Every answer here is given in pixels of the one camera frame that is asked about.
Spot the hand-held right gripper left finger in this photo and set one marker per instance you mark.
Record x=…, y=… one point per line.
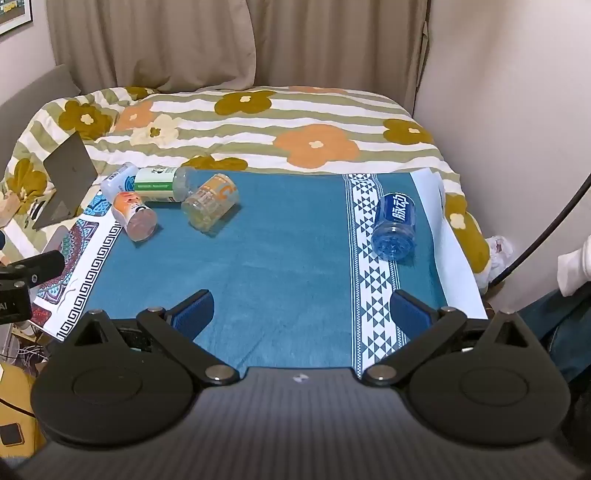
x=196, y=314

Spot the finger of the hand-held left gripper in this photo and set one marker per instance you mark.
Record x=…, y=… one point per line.
x=39, y=267

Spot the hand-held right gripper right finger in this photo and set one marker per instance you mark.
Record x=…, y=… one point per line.
x=408, y=318

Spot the pink label clear cup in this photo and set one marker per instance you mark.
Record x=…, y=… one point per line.
x=135, y=217

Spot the orange label clear cup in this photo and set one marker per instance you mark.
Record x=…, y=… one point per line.
x=212, y=199

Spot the light blue label clear cup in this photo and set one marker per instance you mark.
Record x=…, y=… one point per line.
x=116, y=181

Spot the green label clear cup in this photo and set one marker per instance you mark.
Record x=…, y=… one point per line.
x=159, y=183

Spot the mandala print cloth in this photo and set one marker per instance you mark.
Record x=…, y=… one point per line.
x=69, y=258

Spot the grey laptop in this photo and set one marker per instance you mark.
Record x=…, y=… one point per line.
x=67, y=177

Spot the blue patterned cloth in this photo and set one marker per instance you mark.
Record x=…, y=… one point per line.
x=286, y=258

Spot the white plastic bag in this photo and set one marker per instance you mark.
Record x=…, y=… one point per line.
x=499, y=254

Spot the person's jeans leg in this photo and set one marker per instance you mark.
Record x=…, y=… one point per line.
x=561, y=332

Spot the grey headboard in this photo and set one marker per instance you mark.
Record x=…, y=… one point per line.
x=27, y=99

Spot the white sock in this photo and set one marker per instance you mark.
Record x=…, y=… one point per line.
x=575, y=272

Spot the floral striped blanket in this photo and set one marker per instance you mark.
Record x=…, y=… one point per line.
x=295, y=129

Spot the beige curtain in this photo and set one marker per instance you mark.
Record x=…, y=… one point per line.
x=240, y=44

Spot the framed wall picture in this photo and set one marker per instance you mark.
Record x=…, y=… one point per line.
x=13, y=16

